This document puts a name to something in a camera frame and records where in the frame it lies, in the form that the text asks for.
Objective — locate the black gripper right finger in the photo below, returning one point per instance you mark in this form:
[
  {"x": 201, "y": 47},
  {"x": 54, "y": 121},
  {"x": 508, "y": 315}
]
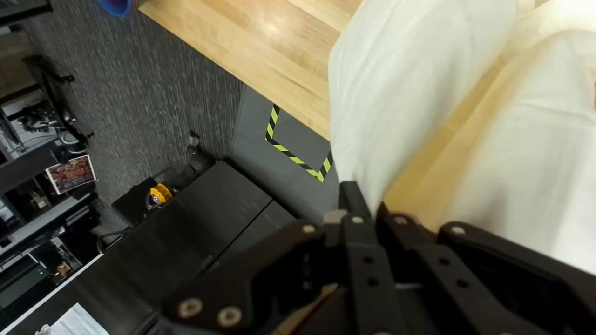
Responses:
[{"x": 471, "y": 279}]

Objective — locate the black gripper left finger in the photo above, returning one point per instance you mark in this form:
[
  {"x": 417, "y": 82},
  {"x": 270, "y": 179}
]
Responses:
[{"x": 365, "y": 279}]

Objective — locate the white cloth shopping bag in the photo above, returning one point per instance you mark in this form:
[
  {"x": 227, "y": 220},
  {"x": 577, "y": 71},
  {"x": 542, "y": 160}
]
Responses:
[{"x": 495, "y": 123}]

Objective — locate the black equipment base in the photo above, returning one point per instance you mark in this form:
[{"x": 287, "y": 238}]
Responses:
[{"x": 216, "y": 211}]

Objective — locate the yellow plastic item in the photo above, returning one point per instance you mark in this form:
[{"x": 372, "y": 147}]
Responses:
[{"x": 158, "y": 194}]

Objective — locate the white document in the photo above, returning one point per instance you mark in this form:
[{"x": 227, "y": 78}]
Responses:
[{"x": 76, "y": 320}]

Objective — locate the red printed box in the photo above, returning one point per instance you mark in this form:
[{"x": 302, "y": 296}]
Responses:
[{"x": 71, "y": 175}]

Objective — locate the black cluttered rack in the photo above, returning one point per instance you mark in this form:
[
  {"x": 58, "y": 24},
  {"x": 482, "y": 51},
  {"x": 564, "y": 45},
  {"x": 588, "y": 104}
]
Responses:
[{"x": 30, "y": 229}]

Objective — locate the stacked coloured plastic bowls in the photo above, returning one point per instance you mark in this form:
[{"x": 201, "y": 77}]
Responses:
[{"x": 117, "y": 6}]

